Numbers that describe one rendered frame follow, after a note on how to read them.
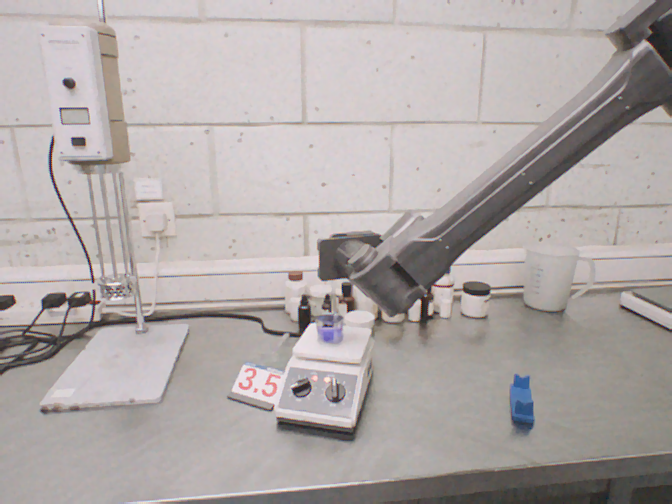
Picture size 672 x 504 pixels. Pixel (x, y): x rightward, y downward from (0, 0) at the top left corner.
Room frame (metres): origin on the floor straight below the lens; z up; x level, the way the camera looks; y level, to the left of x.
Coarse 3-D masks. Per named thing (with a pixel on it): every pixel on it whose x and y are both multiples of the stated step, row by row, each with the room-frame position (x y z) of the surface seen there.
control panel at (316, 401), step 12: (288, 372) 0.68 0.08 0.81; (300, 372) 0.68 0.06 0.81; (312, 372) 0.68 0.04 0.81; (324, 372) 0.67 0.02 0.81; (288, 384) 0.66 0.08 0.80; (312, 384) 0.66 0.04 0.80; (324, 384) 0.66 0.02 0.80; (348, 384) 0.65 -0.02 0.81; (288, 396) 0.64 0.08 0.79; (312, 396) 0.64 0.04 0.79; (324, 396) 0.64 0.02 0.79; (348, 396) 0.63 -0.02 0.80; (288, 408) 0.63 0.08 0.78; (300, 408) 0.62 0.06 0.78; (312, 408) 0.62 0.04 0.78; (324, 408) 0.62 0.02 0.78; (336, 408) 0.62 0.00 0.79; (348, 408) 0.62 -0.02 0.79
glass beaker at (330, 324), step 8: (320, 304) 0.76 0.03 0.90; (328, 304) 0.76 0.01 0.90; (336, 304) 0.76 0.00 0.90; (344, 304) 0.74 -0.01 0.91; (320, 312) 0.72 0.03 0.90; (328, 312) 0.71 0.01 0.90; (336, 312) 0.72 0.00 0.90; (344, 312) 0.74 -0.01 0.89; (320, 320) 0.72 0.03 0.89; (328, 320) 0.71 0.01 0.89; (336, 320) 0.72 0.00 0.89; (344, 320) 0.74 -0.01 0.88; (320, 328) 0.72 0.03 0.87; (328, 328) 0.71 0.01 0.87; (336, 328) 0.72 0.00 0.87; (344, 328) 0.74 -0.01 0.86; (320, 336) 0.72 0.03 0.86; (328, 336) 0.71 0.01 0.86; (336, 336) 0.72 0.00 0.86; (344, 336) 0.74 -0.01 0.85; (320, 344) 0.72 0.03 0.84; (328, 344) 0.72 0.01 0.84; (336, 344) 0.72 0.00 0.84
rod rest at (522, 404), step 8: (520, 376) 0.71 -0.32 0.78; (528, 376) 0.71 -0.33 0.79; (512, 384) 0.72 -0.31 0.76; (520, 384) 0.71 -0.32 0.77; (528, 384) 0.71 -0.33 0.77; (512, 392) 0.70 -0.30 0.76; (520, 392) 0.70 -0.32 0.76; (528, 392) 0.70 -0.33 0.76; (512, 400) 0.67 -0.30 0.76; (520, 400) 0.64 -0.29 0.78; (528, 400) 0.64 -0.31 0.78; (512, 408) 0.65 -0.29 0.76; (520, 408) 0.64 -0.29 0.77; (528, 408) 0.63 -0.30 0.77; (512, 416) 0.64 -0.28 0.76; (520, 416) 0.63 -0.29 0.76; (528, 416) 0.63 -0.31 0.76
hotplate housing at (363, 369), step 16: (368, 352) 0.74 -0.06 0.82; (288, 368) 0.69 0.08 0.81; (320, 368) 0.68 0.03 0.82; (336, 368) 0.68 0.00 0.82; (352, 368) 0.68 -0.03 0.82; (368, 368) 0.72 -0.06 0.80; (288, 416) 0.62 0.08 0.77; (304, 416) 0.62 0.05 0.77; (320, 416) 0.61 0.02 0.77; (336, 416) 0.61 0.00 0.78; (352, 416) 0.61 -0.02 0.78
